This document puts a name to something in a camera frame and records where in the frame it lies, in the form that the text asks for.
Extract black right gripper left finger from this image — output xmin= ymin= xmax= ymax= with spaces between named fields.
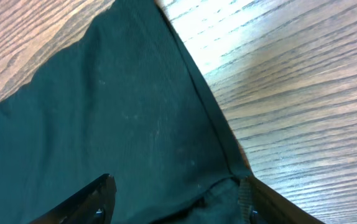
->
xmin=31 ymin=174 xmax=116 ymax=224

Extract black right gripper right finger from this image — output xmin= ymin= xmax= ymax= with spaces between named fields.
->
xmin=238 ymin=176 xmax=323 ymax=224

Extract black polo shirt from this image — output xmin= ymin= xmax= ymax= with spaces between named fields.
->
xmin=0 ymin=1 xmax=249 ymax=224

